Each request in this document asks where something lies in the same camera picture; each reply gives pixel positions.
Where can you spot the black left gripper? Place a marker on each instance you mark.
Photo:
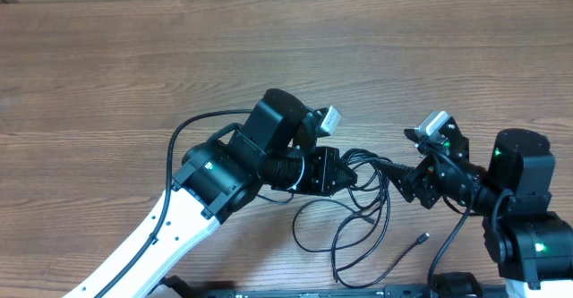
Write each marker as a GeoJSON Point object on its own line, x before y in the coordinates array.
{"type": "Point", "coordinates": [324, 159]}

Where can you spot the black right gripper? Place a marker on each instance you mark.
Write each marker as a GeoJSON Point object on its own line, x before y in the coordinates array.
{"type": "Point", "coordinates": [426, 187]}

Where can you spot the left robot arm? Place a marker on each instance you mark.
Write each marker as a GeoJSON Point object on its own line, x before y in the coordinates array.
{"type": "Point", "coordinates": [275, 146]}

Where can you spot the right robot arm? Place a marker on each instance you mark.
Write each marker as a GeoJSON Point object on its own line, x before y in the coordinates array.
{"type": "Point", "coordinates": [530, 244]}

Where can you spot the black mounting rail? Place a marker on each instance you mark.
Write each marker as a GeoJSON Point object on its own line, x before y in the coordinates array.
{"type": "Point", "coordinates": [175, 287]}

